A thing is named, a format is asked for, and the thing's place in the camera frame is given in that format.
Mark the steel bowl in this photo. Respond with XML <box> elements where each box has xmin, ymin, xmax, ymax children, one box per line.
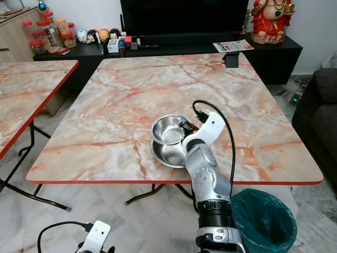
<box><xmin>151</xmin><ymin>138</ymin><xmax>189</xmax><ymax>169</ymax></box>
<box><xmin>151</xmin><ymin>114</ymin><xmax>190</xmax><ymax>146</ymax></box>

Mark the marble folding table red edge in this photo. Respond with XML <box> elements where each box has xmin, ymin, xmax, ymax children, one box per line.
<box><xmin>0</xmin><ymin>60</ymin><xmax>80</xmax><ymax>212</ymax></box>
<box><xmin>26</xmin><ymin>53</ymin><xmax>324</xmax><ymax>207</ymax></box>

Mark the black table clamp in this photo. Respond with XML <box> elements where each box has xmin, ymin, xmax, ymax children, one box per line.
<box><xmin>224</xmin><ymin>51</ymin><xmax>241</xmax><ymax>69</ymax></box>

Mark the printed paper leaflet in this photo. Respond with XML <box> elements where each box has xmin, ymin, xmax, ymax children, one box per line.
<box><xmin>213</xmin><ymin>40</ymin><xmax>255</xmax><ymax>53</ymax></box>

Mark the black TV console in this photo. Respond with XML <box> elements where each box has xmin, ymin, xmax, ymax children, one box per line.
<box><xmin>33</xmin><ymin>33</ymin><xmax>304</xmax><ymax>86</ymax></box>

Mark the power strip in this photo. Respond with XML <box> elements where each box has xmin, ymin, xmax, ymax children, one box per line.
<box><xmin>289</xmin><ymin>87</ymin><xmax>306</xmax><ymax>106</ymax></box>

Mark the small white box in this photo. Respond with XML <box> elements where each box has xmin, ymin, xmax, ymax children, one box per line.
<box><xmin>107</xmin><ymin>38</ymin><xmax>125</xmax><ymax>54</ymax></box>

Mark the black flat television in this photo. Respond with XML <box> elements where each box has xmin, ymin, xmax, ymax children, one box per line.
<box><xmin>120</xmin><ymin>0</ymin><xmax>250</xmax><ymax>36</ymax></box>

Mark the bin with green bag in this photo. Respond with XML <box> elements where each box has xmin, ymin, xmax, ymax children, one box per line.
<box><xmin>231</xmin><ymin>188</ymin><xmax>298</xmax><ymax>253</ymax></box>

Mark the yellow round figurine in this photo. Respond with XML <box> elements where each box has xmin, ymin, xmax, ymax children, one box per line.
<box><xmin>98</xmin><ymin>29</ymin><xmax>111</xmax><ymax>43</ymax></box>

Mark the dark sofa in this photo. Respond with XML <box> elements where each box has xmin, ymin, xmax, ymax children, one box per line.
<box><xmin>292</xmin><ymin>67</ymin><xmax>337</xmax><ymax>197</ymax></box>

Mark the red gold statue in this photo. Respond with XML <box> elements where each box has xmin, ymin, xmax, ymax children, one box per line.
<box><xmin>250</xmin><ymin>0</ymin><xmax>293</xmax><ymax>45</ymax></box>

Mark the small red lidded jar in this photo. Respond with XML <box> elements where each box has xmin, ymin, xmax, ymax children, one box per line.
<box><xmin>31</xmin><ymin>41</ymin><xmax>47</xmax><ymax>55</ymax></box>
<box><xmin>61</xmin><ymin>33</ymin><xmax>76</xmax><ymax>50</ymax></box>

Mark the orange lidded plastic jar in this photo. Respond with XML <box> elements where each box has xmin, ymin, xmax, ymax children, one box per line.
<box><xmin>56</xmin><ymin>18</ymin><xmax>70</xmax><ymax>35</ymax></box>

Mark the tall red lidded jar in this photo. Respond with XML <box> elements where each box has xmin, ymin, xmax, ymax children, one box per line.
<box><xmin>41</xmin><ymin>18</ymin><xmax>64</xmax><ymax>51</ymax></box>

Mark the light wooden cabinet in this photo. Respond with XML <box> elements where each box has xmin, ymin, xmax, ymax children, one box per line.
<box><xmin>0</xmin><ymin>8</ymin><xmax>41</xmax><ymax>63</ymax></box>

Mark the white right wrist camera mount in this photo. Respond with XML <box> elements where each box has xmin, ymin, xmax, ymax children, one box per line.
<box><xmin>183</xmin><ymin>112</ymin><xmax>225</xmax><ymax>154</ymax></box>

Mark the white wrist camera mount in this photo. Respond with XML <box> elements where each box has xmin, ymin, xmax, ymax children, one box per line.
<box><xmin>83</xmin><ymin>220</ymin><xmax>111</xmax><ymax>253</ymax></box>
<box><xmin>183</xmin><ymin>112</ymin><xmax>225</xmax><ymax>154</ymax></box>

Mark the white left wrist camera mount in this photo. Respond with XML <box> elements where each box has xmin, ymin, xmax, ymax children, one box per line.
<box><xmin>83</xmin><ymin>220</ymin><xmax>111</xmax><ymax>253</ymax></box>

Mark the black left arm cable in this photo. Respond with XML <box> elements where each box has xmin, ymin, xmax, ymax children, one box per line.
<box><xmin>37</xmin><ymin>221</ymin><xmax>93</xmax><ymax>253</ymax></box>

